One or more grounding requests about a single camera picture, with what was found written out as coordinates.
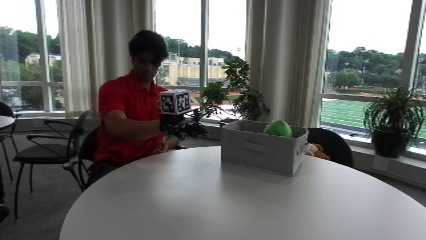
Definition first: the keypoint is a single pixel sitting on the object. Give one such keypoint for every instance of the white marker cube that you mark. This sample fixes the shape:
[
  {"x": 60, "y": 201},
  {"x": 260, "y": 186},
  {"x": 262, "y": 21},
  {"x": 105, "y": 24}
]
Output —
[{"x": 175, "y": 102}]

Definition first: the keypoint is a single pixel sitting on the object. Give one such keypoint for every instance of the tall leafy potted plant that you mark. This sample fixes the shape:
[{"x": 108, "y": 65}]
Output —
[{"x": 237, "y": 93}]

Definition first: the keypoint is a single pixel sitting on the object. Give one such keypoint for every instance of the grey fabric storage box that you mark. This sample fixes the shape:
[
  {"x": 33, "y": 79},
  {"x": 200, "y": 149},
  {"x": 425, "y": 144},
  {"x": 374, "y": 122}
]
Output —
[{"x": 261, "y": 150}]

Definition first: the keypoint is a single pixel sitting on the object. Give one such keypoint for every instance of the the person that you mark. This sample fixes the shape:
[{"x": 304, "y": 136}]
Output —
[{"x": 128, "y": 106}]

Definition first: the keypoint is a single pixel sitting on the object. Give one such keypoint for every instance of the green soft toy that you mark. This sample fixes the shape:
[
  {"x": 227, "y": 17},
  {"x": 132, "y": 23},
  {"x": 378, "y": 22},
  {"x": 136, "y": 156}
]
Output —
[{"x": 278, "y": 128}]

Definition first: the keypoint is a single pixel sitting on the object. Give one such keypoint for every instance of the black chair under person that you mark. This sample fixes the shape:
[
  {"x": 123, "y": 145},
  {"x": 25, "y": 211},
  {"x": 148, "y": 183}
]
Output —
[{"x": 84, "y": 153}]

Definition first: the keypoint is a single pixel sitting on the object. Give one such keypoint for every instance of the orange and white soft toy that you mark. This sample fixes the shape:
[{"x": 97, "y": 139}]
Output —
[{"x": 317, "y": 150}]

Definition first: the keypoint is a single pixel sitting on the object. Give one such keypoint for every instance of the cream curtain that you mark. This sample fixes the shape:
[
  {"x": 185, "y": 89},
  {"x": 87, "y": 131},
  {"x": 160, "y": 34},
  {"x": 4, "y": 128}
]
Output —
[
  {"x": 288, "y": 60},
  {"x": 104, "y": 50}
]

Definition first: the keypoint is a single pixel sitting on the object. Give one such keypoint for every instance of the black round-backed chair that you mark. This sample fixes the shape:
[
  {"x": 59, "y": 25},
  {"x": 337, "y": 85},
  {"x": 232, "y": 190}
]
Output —
[{"x": 332, "y": 144}]

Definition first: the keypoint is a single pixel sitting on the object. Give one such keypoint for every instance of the black chair with armrests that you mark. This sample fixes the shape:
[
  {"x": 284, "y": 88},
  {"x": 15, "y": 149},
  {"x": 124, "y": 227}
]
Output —
[{"x": 48, "y": 153}]

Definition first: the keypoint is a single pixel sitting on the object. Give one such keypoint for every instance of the white round side table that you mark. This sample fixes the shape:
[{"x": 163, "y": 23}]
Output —
[{"x": 6, "y": 120}]

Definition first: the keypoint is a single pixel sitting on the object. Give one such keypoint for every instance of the grassy plant in black pot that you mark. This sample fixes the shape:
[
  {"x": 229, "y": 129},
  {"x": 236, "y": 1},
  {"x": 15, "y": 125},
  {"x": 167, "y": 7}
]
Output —
[{"x": 393, "y": 120}]

